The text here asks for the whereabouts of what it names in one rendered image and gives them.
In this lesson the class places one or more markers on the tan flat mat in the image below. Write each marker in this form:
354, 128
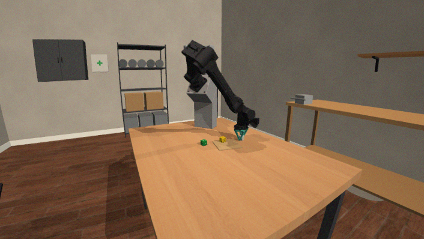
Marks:
228, 145

